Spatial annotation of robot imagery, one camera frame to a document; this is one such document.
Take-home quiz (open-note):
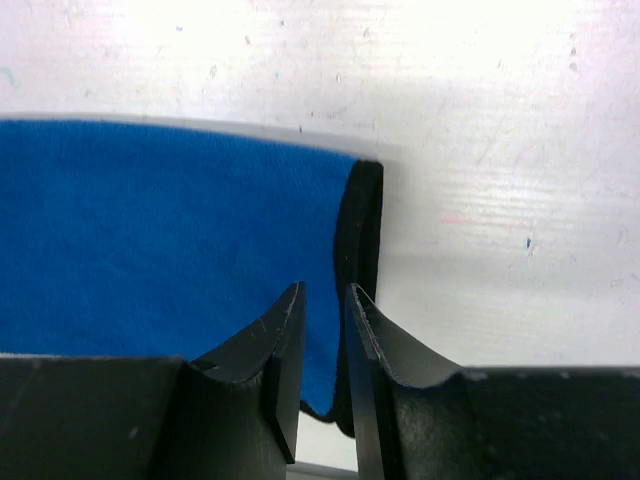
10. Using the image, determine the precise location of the blue microfiber towel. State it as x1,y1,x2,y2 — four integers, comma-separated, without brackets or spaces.
1,120,384,435

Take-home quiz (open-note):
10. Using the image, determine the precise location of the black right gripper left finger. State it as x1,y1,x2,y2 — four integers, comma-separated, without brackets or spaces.
1,283,306,479

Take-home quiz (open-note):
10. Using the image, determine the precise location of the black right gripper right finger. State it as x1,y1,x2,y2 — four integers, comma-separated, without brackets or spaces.
344,284,639,479

